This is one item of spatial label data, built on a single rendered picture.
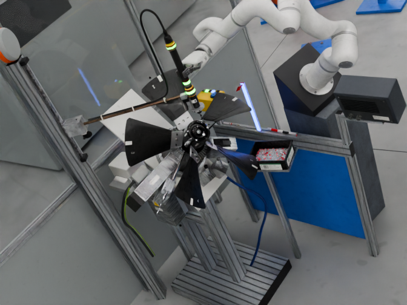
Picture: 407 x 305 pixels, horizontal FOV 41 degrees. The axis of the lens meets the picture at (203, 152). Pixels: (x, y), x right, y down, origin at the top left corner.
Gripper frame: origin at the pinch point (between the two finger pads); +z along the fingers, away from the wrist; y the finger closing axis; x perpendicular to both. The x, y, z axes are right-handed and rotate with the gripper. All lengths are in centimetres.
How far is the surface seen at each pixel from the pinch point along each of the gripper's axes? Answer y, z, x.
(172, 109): 11.2, 6.0, -18.6
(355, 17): 84, -307, -147
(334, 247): -29, -33, -149
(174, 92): 11.5, 0.2, -12.1
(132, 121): 11.4, 29.3, -8.0
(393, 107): -83, -32, -34
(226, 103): -0.5, -18.4, -31.4
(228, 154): -14.2, 5.2, -42.9
